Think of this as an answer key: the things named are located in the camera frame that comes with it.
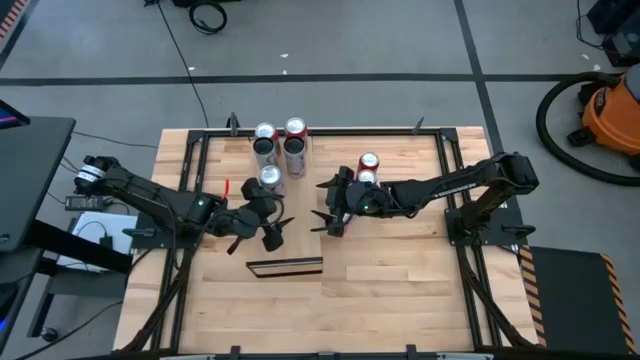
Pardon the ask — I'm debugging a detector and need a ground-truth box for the orange shop vacuum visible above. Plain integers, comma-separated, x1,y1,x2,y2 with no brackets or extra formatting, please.
567,64,640,171
535,71,640,188

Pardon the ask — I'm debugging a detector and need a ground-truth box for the coiled black cable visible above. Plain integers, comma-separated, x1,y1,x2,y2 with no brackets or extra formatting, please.
188,2,229,35

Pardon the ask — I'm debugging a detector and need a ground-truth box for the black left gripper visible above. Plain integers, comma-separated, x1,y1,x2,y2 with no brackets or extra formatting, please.
241,176,296,254

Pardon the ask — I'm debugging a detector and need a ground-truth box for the black aluminium table frame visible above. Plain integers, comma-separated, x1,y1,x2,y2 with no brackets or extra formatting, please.
117,127,546,360

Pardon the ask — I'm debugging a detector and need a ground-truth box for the wooden shelf with black frame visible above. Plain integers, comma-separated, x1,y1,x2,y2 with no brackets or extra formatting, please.
246,135,325,279

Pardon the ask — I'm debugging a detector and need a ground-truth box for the tall silver black-topped can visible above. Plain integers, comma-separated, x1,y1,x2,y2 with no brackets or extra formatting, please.
253,136,279,171
282,135,308,180

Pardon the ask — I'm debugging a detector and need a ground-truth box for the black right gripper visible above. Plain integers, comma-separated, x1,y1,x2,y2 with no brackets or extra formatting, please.
309,166,359,238

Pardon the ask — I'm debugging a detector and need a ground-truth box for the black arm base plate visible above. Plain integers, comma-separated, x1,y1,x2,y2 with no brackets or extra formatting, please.
444,207,527,247
122,210,205,250

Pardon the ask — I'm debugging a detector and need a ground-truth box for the long black floor cable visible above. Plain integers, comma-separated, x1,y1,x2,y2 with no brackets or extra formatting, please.
155,0,211,129

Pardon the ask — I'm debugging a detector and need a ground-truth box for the black equipment case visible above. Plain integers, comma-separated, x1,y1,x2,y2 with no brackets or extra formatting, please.
585,0,640,68

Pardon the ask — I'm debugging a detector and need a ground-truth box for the silver diet cola can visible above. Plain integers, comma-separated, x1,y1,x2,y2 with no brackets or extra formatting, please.
258,164,285,197

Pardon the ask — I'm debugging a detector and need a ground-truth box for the black hazard-striped floor mat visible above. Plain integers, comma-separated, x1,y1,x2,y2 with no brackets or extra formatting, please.
0,0,29,39
519,244,639,356

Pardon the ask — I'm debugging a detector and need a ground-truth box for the orange soda can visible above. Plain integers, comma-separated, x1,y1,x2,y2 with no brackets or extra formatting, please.
283,116,308,140
254,122,279,142

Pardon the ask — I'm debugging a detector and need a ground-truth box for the monitor with blue screen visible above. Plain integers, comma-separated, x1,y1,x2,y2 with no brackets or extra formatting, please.
0,98,31,131

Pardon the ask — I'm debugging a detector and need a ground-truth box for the black desk leg frame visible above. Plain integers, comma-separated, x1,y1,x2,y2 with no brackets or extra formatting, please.
27,219,134,341

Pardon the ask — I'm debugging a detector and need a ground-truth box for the thin black cable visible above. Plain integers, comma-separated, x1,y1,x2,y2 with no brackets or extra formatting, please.
72,130,160,150

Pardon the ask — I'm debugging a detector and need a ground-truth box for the white paper sheet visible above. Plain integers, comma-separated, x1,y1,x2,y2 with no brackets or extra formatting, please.
55,210,137,274

